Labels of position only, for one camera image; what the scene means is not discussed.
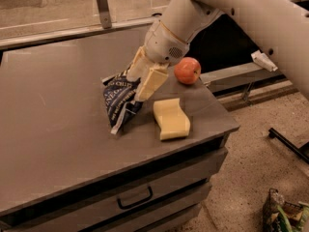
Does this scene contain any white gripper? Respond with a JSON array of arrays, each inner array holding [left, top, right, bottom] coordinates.
[[126, 20, 189, 102]]

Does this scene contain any blue chip bag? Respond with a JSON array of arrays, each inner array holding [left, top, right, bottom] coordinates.
[[101, 71, 143, 134]]

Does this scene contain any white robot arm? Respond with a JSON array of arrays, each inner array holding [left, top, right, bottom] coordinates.
[[127, 0, 309, 102]]

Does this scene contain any yellow wavy sponge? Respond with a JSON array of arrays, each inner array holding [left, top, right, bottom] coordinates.
[[153, 98, 190, 140]]

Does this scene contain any red apple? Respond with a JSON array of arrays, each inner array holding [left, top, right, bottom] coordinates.
[[174, 57, 201, 85]]

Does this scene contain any small white packet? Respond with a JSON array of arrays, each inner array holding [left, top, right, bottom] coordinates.
[[251, 50, 278, 72]]

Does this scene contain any black metal floor bar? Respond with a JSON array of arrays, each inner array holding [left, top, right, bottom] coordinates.
[[268, 128, 309, 164]]

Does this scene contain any grey metal ledge rail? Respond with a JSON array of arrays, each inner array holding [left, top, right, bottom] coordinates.
[[200, 63, 282, 93]]

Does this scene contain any left metal bracket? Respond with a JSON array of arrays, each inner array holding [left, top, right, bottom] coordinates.
[[96, 0, 112, 29]]

